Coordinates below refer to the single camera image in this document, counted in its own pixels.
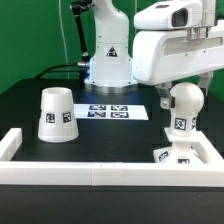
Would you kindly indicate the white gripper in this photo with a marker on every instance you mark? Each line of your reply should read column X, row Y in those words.
column 163, row 56

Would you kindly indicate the white lamp bulb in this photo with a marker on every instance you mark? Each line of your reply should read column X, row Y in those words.
column 189, row 101

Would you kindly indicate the white lamp base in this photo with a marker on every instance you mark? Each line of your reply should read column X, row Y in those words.
column 180, row 151

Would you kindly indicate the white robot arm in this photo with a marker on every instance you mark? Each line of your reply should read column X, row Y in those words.
column 111, row 67

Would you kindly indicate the white lamp shade cone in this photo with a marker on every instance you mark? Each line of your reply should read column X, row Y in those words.
column 57, row 121

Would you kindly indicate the white U-shaped fence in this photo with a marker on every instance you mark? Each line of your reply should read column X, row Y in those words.
column 101, row 174

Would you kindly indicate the white sheet with markers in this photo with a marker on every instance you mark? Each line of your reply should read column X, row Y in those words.
column 107, row 111

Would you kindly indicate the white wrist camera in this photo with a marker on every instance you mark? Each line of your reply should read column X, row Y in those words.
column 169, row 15

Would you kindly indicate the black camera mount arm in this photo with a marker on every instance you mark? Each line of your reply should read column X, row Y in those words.
column 77, row 8

